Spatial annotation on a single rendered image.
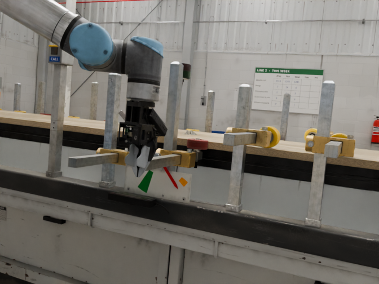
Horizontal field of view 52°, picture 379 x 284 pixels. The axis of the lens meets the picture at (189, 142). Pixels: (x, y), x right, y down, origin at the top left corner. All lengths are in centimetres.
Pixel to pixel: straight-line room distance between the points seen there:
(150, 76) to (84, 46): 21
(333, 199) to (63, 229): 124
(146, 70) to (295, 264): 75
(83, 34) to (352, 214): 103
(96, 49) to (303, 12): 792
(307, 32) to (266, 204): 732
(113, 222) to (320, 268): 75
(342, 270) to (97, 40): 94
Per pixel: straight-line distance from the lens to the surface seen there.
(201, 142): 144
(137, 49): 105
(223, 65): 887
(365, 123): 832
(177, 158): 128
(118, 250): 183
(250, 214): 127
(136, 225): 147
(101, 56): 91
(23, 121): 205
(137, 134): 102
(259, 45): 875
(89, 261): 194
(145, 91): 103
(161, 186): 135
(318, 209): 122
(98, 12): 1079
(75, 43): 92
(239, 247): 133
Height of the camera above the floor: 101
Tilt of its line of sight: 4 degrees down
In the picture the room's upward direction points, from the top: 5 degrees clockwise
